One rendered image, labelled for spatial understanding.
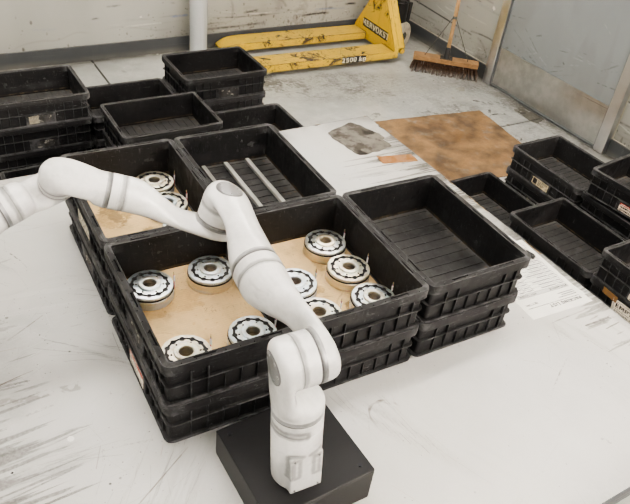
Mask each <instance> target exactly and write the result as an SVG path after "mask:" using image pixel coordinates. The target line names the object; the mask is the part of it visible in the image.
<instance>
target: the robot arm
mask: <svg viewBox="0 0 630 504"><path fill-rule="evenodd" d="M71 196H72V197H76V198H80V199H84V200H88V201H90V202H91V203H92V204H93V205H95V206H98V207H101V208H106V209H111V210H116V211H121V212H126V213H131V214H135V215H139V216H142V217H146V218H149V219H152V220H155V221H158V222H160V223H163V224H166V225H169V226H171V227H174V228H177V229H180V230H182V231H185V232H188V233H191V234H194V235H197V236H200V237H203V238H206V239H209V240H214V241H220V242H227V248H228V260H229V267H230V271H231V275H232V278H233V280H234V282H235V284H236V286H237V287H238V289H239V291H240V293H241V295H242V297H243V298H244V300H245V301H246V302H247V303H248V304H250V305H251V306H252V307H254V308H255V309H257V310H259V311H261V312H263V313H265V314H267V315H269V316H271V317H273V318H275V319H277V320H279V321H281V322H282V323H284V324H286V325H287V326H288V327H289V328H290V329H291V330H292V331H293V332H290V333H287V334H284V335H280V336H277V337H274V338H272V339H271V340H270V341H269V343H268V347H267V364H268V376H269V393H270V401H271V424H270V457H271V474H272V477H273V479H274V480H275V481H276V482H277V483H278V484H279V485H280V486H282V487H284V488H286V489H287V490H288V491H289V493H290V494H292V493H295V492H297V491H300V490H302V489H305V488H308V487H310V486H313V485H316V484H318V483H320V482H321V473H322V459H323V449H322V440H323V426H324V414H325V395H324V392H323V390H322V389H321V387H320V386H319V384H323V383H326V382H328V381H330V380H333V379H334V378H336V377H337V376H338V375H339V373H340V371H341V359H340V355H339V352H338V349H337V347H336V344H335V342H334V340H333V339H332V337H331V335H330V334H329V332H328V331H327V329H326V328H325V326H324V325H323V324H322V322H321V321H320V320H319V319H318V317H317V316H316V315H315V313H314V312H313V311H312V309H311V308H310V307H309V305H308V304H307V303H306V302H305V300H304V299H303V297H302V296H301V294H300V293H299V291H298V289H297V288H296V286H295V284H294V283H293V281H292V279H291V277H290V276H289V274H288V272H287V270H286V268H285V266H284V265H283V263H282V261H281V260H280V258H279V257H278V255H277V254H276V252H275V251H274V249H273V248H272V246H271V244H270V242H269V241H268V239H267V237H266V235H265V233H264V232H263V230H262V228H261V226H260V224H259V222H258V220H257V218H256V215H255V213H254V210H253V208H252V205H251V203H250V201H249V199H248V197H247V196H246V194H245V193H244V192H243V191H242V190H241V189H240V188H239V187H237V186H236V185H235V184H233V183H231V182H228V181H224V180H218V181H215V182H212V183H211V184H210V185H209V186H208V187H207V188H206V190H205V192H204V194H203V197H202V200H201V203H200V206H199V209H198V212H192V211H188V210H184V209H182V208H179V207H177V206H176V205H174V204H173V203H171V202H170V201H169V200H167V199H166V198H165V197H164V196H163V195H161V194H160V193H159V192H158V191H157V190H156V189H155V188H153V187H152V186H151V185H149V184H148V183H146V182H145V181H143V180H140V179H138V178H135V177H131V176H127V175H122V174H118V173H112V172H108V171H103V170H100V169H97V168H95V167H93V166H90V165H87V164H85V163H82V162H79V161H76V160H73V159H69V158H63V157H54V158H50V159H48V160H46V161H45V162H44V163H43V164H42V165H41V166H40V168H39V172H38V173H37V174H35V175H34V176H31V177H29V178H27V179H25V180H23V181H21V182H19V183H18V182H12V183H8V184H6V185H4V186H2V187H0V234H1V233H2V232H4V231H5V230H7V229H8V228H10V227H12V226H14V225H16V224H18V223H19V222H21V221H23V220H25V219H26V218H28V217H30V216H31V215H33V214H35V213H38V212H40V211H43V210H46V209H48V208H51V207H53V206H55V205H57V204H59V203H61V202H63V201H65V200H67V199H68V198H70V197H71Z"/></svg>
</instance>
